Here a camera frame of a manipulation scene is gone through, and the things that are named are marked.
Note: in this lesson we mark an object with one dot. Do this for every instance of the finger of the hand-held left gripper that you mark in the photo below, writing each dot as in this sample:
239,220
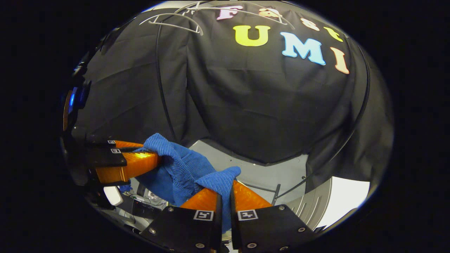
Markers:
133,165
116,143

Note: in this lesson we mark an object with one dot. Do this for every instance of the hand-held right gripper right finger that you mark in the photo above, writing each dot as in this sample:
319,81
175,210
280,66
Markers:
235,225

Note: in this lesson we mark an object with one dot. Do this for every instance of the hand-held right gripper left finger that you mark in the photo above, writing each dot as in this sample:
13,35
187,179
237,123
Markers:
218,225

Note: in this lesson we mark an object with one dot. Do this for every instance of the white clothes hanger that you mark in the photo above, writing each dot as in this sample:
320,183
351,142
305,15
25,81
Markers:
260,17
175,27

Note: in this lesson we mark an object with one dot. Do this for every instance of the black clothes rack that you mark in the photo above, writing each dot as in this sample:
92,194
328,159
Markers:
161,84

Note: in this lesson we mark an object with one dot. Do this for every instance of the small white object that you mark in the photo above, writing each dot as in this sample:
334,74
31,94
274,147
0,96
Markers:
113,196

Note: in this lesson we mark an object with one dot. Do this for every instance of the dark box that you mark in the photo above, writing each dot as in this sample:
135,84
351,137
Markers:
146,210

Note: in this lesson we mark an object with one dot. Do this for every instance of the grey ribbed panel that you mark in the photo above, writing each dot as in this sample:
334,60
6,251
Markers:
309,207

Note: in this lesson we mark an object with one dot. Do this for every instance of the black backdrop cloth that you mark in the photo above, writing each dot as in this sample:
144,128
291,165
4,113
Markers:
246,105

